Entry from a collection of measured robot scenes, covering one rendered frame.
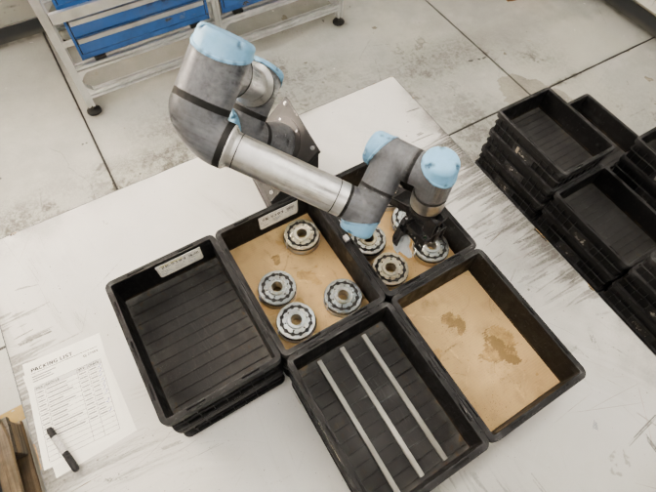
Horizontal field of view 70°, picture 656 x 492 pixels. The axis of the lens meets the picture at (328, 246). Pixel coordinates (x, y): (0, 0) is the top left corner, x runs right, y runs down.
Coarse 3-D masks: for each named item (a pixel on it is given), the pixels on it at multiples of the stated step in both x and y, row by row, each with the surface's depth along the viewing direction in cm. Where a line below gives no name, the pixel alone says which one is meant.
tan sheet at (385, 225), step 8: (384, 216) 142; (384, 224) 141; (392, 232) 139; (368, 240) 138; (392, 248) 137; (448, 256) 136; (408, 264) 134; (416, 264) 134; (416, 272) 133; (408, 280) 132
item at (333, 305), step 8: (336, 280) 128; (344, 280) 128; (328, 288) 126; (336, 288) 126; (352, 288) 127; (328, 296) 126; (352, 296) 126; (360, 296) 126; (328, 304) 124; (336, 304) 124; (344, 304) 124; (352, 304) 125; (344, 312) 123
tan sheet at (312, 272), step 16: (288, 224) 140; (256, 240) 137; (272, 240) 137; (320, 240) 137; (240, 256) 134; (256, 256) 134; (272, 256) 134; (288, 256) 134; (304, 256) 135; (320, 256) 135; (336, 256) 135; (256, 272) 132; (288, 272) 132; (304, 272) 132; (320, 272) 132; (336, 272) 132; (256, 288) 129; (304, 288) 130; (320, 288) 130; (320, 304) 128; (272, 320) 125; (320, 320) 125; (336, 320) 125
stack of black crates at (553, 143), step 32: (544, 96) 208; (512, 128) 194; (544, 128) 208; (576, 128) 201; (480, 160) 223; (512, 160) 204; (544, 160) 187; (576, 160) 199; (512, 192) 213; (544, 192) 197
